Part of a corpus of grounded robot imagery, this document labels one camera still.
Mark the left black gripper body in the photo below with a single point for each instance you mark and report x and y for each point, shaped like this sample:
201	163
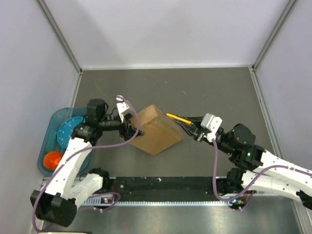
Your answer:
123	129

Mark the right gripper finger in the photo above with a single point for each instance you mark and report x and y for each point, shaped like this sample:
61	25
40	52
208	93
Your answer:
190	130
196	121

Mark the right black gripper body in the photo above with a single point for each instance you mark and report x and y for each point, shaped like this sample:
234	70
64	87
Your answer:
204	137

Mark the yellow utility knife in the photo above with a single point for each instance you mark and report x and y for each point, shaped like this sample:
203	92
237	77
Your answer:
180	119

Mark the brown cardboard express box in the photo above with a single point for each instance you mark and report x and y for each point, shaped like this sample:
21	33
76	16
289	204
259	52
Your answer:
160	132

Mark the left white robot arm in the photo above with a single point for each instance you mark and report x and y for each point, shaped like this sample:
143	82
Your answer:
58	201

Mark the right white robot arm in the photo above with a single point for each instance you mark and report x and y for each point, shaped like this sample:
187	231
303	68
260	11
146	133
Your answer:
257	170

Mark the blue perforated plate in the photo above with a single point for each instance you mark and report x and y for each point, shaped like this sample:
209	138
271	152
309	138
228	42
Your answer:
66	129

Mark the teal plastic bin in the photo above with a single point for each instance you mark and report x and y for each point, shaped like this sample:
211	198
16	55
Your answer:
50	140

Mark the orange cup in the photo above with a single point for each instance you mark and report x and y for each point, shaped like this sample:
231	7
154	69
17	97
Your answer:
51	160

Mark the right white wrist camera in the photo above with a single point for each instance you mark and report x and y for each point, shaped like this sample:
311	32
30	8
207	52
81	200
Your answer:
211	123

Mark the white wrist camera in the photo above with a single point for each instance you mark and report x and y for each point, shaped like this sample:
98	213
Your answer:
122	107
211	123

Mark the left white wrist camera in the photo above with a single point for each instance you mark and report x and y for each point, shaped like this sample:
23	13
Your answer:
122	107

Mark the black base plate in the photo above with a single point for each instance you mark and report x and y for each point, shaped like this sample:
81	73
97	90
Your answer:
161	189

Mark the grey cable duct rail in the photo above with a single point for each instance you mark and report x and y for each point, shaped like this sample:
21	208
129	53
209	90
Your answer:
97	202

